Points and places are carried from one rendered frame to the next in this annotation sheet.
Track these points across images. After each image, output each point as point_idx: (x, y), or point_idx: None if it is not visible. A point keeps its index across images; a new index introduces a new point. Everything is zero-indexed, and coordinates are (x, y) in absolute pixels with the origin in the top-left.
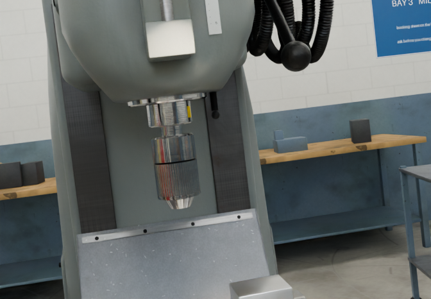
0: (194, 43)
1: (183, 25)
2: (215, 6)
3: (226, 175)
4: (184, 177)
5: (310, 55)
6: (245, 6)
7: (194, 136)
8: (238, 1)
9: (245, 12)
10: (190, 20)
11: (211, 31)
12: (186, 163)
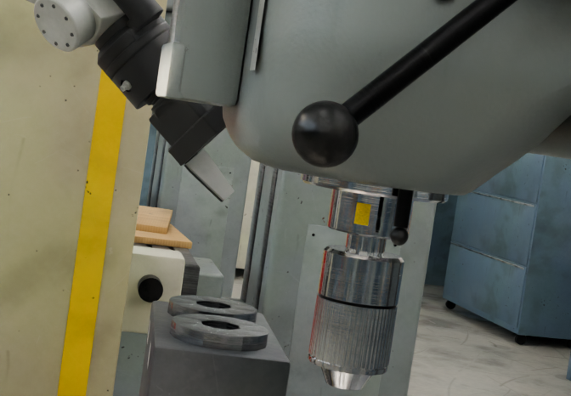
0: (170, 81)
1: (168, 52)
2: (260, 20)
3: None
4: (319, 325)
5: (310, 135)
6: (310, 20)
7: (370, 265)
8: (293, 12)
9: (308, 33)
10: (171, 44)
11: (251, 65)
12: (327, 304)
